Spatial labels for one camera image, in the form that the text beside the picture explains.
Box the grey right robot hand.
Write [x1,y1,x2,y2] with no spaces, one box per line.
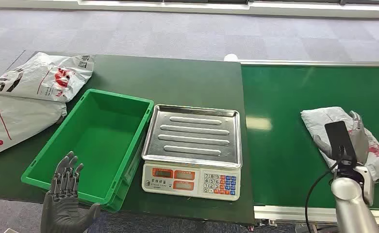
[313,110,370,166]

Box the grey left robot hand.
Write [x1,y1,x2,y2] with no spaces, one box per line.
[41,151,102,233]

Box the white courier package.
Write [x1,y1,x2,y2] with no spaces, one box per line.
[300,106,379,182]

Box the green conveyor belt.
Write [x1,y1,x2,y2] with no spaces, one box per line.
[241,65,379,211]

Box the green plastic crate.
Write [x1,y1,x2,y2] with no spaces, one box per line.
[20,88,155,213]

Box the large white mailer bag red line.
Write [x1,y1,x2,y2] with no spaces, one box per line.
[0,93,68,162]

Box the white mailer bag black print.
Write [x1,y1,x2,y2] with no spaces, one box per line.
[0,51,96,103]

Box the white electronic scale steel tray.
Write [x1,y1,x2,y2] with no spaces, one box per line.
[140,104,243,202]

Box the black right wrist mount plate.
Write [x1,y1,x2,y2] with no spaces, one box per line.
[324,120,358,165]

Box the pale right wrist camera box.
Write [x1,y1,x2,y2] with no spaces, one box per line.
[355,165,376,207]

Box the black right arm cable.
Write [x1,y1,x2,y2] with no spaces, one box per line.
[304,163,338,233]

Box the aluminium conveyor frame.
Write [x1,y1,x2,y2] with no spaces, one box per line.
[236,59,379,233]

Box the white wall skirting strip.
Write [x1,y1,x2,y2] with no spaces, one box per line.
[0,0,379,19]

